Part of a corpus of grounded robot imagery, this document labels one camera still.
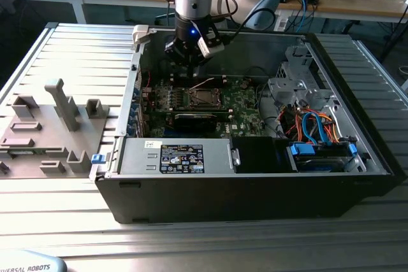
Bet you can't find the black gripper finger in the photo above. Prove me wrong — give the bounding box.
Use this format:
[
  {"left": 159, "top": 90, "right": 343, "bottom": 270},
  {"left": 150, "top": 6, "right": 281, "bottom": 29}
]
[
  {"left": 164, "top": 38, "right": 193, "bottom": 66},
  {"left": 190, "top": 52, "right": 212, "bottom": 77}
]

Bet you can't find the silver CPU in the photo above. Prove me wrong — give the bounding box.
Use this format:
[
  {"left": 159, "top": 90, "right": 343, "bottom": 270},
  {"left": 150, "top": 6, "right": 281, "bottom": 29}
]
[{"left": 194, "top": 90, "right": 216, "bottom": 103}]

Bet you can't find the CPU socket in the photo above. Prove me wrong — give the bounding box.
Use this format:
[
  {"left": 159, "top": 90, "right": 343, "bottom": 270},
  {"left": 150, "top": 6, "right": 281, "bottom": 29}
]
[{"left": 189, "top": 87, "right": 224, "bottom": 108}]

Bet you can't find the beige case latch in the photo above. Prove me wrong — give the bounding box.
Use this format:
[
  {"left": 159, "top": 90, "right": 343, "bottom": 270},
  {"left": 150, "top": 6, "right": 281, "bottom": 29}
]
[{"left": 132, "top": 25, "right": 150, "bottom": 45}]

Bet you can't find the black graphics card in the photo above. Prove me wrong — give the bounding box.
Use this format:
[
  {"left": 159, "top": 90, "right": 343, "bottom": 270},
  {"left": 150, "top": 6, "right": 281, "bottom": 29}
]
[{"left": 171, "top": 111, "right": 230, "bottom": 133}]

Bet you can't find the green motherboard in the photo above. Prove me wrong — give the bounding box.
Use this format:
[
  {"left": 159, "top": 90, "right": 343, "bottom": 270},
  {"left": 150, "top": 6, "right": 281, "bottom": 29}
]
[{"left": 140, "top": 76, "right": 267, "bottom": 138}]

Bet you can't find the grey metal disk bay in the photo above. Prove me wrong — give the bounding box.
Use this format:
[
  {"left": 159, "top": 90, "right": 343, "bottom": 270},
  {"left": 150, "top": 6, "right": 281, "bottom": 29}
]
[{"left": 266, "top": 45, "right": 342, "bottom": 110}]

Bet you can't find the grey power supply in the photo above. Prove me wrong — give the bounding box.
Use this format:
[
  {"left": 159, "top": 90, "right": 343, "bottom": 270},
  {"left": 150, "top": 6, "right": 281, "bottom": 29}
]
[{"left": 117, "top": 138, "right": 235, "bottom": 176}]

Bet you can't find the black open PC case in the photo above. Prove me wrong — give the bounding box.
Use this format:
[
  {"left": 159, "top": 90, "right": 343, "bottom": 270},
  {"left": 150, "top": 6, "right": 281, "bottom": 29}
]
[{"left": 94, "top": 25, "right": 402, "bottom": 224}]

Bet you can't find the grey parts rack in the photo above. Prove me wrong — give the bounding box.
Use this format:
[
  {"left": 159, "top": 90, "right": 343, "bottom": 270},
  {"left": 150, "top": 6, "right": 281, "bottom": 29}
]
[{"left": 0, "top": 78, "right": 111, "bottom": 180}]

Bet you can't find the hard disk in blue carrier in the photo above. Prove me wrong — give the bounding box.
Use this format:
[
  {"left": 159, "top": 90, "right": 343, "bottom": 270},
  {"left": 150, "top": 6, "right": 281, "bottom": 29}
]
[{"left": 286, "top": 142, "right": 358, "bottom": 173}]

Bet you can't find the pale blue teach pendant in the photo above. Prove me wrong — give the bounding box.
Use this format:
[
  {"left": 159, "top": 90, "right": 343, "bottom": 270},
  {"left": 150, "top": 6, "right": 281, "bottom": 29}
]
[{"left": 0, "top": 249, "right": 68, "bottom": 272}]

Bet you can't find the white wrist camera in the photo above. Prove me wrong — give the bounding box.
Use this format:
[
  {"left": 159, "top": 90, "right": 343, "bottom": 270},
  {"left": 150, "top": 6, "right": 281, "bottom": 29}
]
[{"left": 190, "top": 19, "right": 226, "bottom": 59}]

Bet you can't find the black camera cable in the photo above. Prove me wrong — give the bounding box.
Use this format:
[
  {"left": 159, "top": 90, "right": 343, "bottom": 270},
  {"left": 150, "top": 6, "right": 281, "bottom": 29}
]
[{"left": 219, "top": 7, "right": 277, "bottom": 45}]

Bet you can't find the thin black looped wire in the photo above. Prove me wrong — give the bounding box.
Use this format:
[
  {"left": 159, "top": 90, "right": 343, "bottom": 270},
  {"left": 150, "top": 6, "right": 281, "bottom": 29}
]
[{"left": 244, "top": 66, "right": 272, "bottom": 79}]

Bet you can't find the blue wire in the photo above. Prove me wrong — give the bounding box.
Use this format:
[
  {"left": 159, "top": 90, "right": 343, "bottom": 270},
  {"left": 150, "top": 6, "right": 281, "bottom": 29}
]
[{"left": 301, "top": 111, "right": 334, "bottom": 145}]

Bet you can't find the orange wire bundle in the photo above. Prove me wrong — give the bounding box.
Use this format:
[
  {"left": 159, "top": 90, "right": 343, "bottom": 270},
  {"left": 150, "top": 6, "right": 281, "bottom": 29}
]
[{"left": 282, "top": 109, "right": 341, "bottom": 144}]

